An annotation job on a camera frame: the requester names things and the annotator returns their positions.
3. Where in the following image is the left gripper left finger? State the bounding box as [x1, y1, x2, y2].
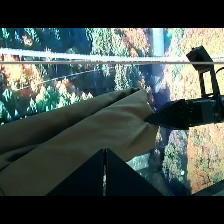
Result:
[46, 148, 107, 197]

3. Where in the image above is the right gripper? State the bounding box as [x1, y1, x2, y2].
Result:
[143, 95, 224, 131]

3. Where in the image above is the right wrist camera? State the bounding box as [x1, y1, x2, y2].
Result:
[185, 45, 224, 101]

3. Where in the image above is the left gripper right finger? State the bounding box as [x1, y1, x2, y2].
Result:
[104, 148, 165, 197]

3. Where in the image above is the brown T-shirt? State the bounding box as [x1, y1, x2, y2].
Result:
[0, 87, 160, 197]

